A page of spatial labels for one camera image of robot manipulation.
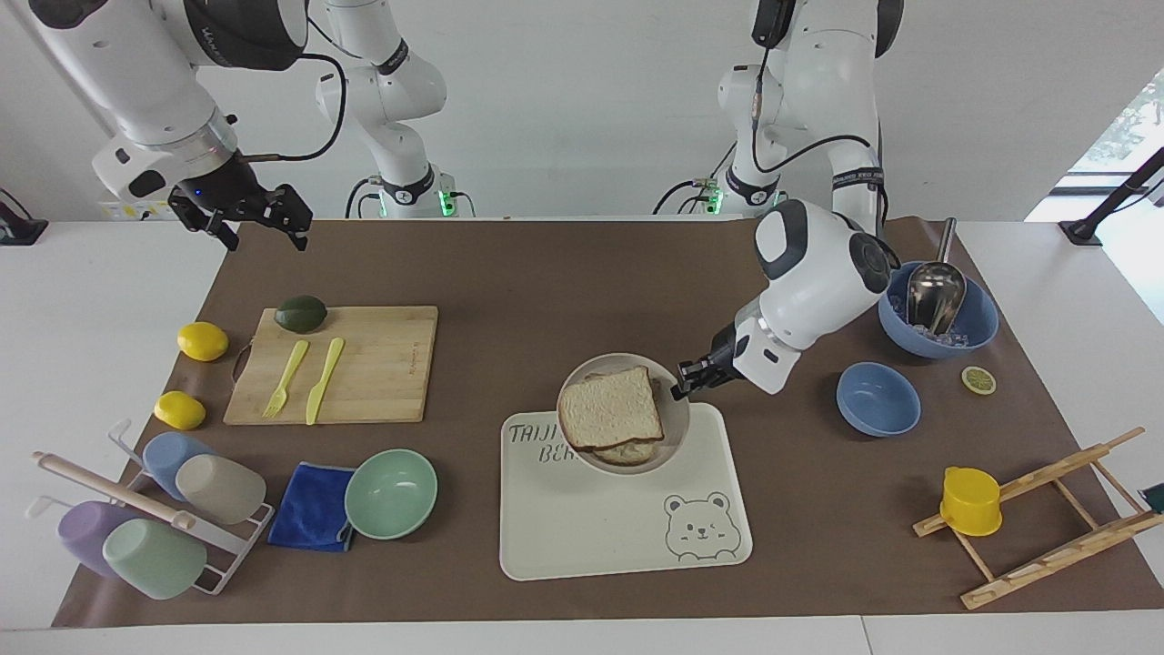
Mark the toast bread slice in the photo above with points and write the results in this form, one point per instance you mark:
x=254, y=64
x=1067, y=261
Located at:
x=609, y=408

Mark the clear ice cubes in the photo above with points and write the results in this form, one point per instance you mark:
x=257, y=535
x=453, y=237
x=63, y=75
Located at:
x=946, y=339

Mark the blue cloth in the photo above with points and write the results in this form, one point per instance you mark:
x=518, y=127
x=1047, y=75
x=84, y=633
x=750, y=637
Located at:
x=307, y=509

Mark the yellow plastic knife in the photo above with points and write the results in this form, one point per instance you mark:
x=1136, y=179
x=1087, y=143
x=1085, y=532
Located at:
x=324, y=380

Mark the green bowl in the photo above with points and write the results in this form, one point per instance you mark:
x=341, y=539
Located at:
x=391, y=494

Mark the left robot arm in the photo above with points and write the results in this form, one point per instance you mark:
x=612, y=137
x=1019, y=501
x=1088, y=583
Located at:
x=818, y=264

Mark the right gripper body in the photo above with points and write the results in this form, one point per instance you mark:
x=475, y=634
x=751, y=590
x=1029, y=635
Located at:
x=225, y=186

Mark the lemon slice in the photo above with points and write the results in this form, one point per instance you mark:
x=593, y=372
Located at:
x=979, y=380

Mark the cream tray with bear print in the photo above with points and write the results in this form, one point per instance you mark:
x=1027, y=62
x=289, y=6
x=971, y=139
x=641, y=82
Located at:
x=591, y=528

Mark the black stand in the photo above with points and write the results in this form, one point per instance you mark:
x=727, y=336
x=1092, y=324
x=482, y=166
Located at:
x=23, y=229
x=1114, y=196

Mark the yellow plastic fork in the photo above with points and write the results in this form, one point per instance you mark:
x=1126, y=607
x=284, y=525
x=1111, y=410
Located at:
x=286, y=377

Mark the beige round plate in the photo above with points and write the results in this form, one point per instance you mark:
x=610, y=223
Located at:
x=675, y=428

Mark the sandwich bottom with filling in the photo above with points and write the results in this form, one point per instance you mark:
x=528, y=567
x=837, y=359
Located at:
x=629, y=452

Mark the green plastic cup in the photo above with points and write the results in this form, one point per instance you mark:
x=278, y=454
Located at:
x=155, y=559

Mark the metal scoop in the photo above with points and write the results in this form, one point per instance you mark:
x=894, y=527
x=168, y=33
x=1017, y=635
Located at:
x=935, y=296

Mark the wooden dish rack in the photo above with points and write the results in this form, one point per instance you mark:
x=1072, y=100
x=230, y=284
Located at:
x=1046, y=559

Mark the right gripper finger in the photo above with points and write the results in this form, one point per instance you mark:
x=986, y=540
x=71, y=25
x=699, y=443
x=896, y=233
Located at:
x=289, y=207
x=205, y=215

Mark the purple plastic cup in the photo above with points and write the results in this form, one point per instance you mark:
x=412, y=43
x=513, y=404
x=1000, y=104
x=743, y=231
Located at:
x=86, y=537

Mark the small blue bowl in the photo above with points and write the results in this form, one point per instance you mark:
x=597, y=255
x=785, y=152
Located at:
x=878, y=400

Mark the blue plastic cup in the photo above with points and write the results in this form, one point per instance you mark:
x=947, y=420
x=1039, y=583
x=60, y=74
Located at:
x=164, y=455

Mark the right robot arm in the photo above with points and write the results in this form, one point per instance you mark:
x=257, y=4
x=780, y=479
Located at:
x=136, y=82

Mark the beige plastic cup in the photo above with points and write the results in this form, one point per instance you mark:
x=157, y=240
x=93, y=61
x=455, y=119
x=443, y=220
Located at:
x=221, y=488

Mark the large blue bowl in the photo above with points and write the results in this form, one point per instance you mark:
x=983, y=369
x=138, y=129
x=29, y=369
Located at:
x=980, y=318

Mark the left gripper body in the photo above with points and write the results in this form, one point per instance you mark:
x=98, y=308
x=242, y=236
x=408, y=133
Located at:
x=722, y=357

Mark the dark green avocado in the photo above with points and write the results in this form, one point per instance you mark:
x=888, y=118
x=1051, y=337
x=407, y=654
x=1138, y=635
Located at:
x=301, y=314

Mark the yellow lemon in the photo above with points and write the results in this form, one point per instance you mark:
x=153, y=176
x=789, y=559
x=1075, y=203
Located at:
x=203, y=341
x=179, y=410

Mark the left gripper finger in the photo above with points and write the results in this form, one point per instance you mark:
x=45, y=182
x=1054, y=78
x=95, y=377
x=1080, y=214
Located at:
x=695, y=367
x=689, y=386

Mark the wooden cutting board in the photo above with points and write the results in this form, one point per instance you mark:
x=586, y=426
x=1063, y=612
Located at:
x=382, y=364

